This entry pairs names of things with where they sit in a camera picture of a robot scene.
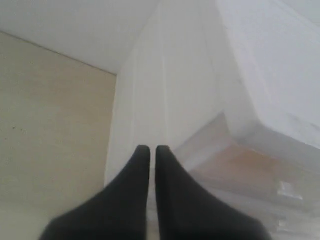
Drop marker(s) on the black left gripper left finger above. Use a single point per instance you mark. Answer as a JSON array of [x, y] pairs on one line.
[[118, 212]]

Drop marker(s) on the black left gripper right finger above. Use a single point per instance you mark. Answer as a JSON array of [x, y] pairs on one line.
[[186, 211]]

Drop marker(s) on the clear drawer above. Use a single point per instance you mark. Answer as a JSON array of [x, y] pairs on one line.
[[217, 161]]

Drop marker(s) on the white plastic drawer cabinet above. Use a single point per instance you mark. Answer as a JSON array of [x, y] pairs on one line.
[[255, 61]]

